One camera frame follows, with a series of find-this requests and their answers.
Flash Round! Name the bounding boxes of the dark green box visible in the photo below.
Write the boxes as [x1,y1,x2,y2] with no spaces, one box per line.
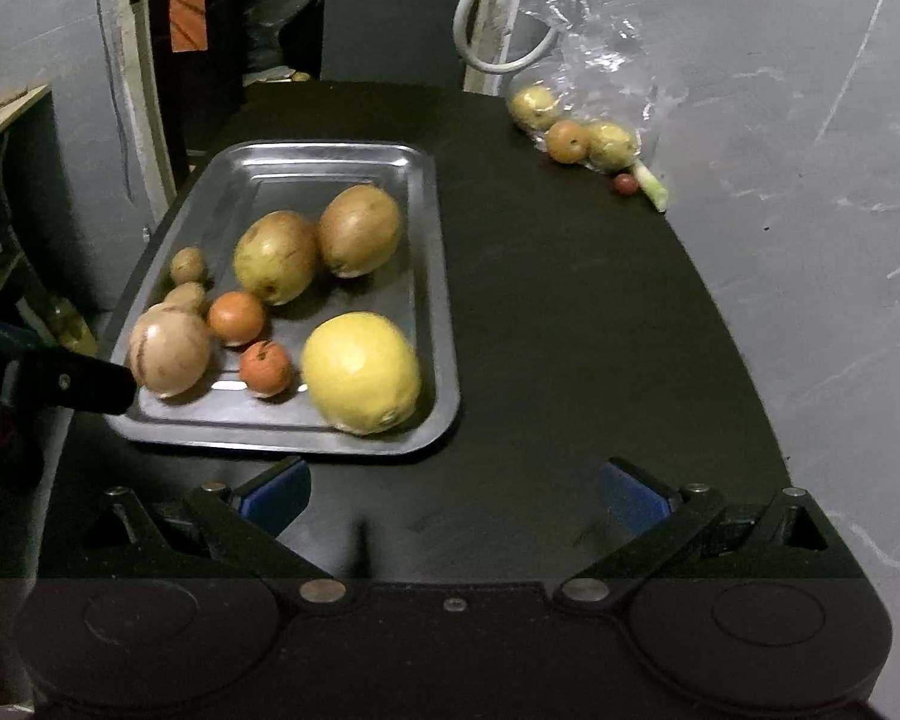
[322,0,464,89]

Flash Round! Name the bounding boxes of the green brown mango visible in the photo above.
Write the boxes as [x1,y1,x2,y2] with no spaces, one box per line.
[232,210,320,305]

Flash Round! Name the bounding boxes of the large orange persimmon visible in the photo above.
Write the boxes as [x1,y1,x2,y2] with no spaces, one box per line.
[544,121,590,164]

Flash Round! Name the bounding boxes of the clear plastic bag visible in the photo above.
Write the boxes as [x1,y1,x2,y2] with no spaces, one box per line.
[505,0,663,160]

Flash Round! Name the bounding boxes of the small orange mandarin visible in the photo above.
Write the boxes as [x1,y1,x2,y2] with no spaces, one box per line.
[208,291,266,346]
[238,340,294,398]

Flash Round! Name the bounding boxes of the white hose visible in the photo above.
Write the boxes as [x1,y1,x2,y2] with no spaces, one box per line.
[451,0,575,77]

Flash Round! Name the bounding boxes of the small red plum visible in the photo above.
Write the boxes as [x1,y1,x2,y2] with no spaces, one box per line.
[613,172,640,197]

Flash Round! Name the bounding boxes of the wooden side shelf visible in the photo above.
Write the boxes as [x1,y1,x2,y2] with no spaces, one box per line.
[0,85,50,135]

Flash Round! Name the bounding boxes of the yellow bottle on floor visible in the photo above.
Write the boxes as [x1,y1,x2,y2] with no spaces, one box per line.
[46,299,97,358]

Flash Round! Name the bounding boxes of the small brown kiwi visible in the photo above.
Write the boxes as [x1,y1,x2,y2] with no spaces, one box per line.
[169,247,208,286]
[164,281,206,316]

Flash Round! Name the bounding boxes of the round tan spotted fruit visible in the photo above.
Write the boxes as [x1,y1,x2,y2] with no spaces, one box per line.
[128,304,212,398]

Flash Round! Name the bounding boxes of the green leek stalk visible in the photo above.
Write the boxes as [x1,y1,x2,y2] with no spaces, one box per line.
[631,160,670,215]

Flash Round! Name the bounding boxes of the large yellow citrus fruit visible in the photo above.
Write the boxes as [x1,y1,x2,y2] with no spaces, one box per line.
[301,312,422,436]

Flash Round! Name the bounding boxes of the metal baking tray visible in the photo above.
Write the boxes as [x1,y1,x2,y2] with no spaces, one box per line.
[107,140,460,461]

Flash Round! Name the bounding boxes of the yellow apple in bag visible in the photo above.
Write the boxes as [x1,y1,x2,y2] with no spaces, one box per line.
[587,122,639,172]
[509,85,562,132]

